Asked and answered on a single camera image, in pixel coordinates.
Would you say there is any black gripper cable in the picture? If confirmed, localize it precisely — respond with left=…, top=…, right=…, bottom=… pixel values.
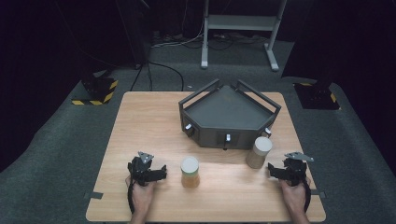
left=126, top=178, right=135, bottom=215
left=303, top=179, right=313, bottom=213

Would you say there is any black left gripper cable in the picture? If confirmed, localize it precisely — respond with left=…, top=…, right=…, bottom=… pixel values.
left=126, top=178, right=135, bottom=215

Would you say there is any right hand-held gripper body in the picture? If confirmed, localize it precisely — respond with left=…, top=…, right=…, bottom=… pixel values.
left=280, top=151, right=315, bottom=188

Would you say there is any black yellow striped stand base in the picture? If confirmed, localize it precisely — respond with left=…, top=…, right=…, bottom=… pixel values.
left=292, top=81, right=341, bottom=111
left=71, top=77, right=120, bottom=106

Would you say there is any grey metal stand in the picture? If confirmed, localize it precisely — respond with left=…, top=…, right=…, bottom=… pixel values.
left=200, top=0, right=288, bottom=72

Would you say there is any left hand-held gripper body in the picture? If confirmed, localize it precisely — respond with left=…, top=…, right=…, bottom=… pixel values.
left=127, top=151, right=157, bottom=188

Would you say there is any black corner rack with rails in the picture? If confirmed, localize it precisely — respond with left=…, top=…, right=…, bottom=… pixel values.
left=177, top=78, right=282, bottom=151

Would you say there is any tan jar with white lid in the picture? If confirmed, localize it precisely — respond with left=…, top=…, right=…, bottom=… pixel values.
left=245, top=135, right=274, bottom=170

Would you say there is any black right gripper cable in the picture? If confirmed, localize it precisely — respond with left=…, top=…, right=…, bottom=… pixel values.
left=303, top=179, right=313, bottom=213

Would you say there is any orange jar with white lid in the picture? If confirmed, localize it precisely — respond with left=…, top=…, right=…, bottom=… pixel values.
left=180, top=155, right=201, bottom=189

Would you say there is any person's right hand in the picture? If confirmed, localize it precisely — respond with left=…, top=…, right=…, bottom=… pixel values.
left=278, top=176, right=312, bottom=217

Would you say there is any person's left hand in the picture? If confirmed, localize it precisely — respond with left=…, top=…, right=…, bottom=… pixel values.
left=124, top=175, right=157, bottom=217

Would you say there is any white floor cable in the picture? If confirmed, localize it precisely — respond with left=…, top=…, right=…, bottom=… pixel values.
left=150, top=18, right=207, bottom=49

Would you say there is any black floor cable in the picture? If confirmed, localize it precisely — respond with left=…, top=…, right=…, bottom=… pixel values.
left=129, top=60, right=186, bottom=92

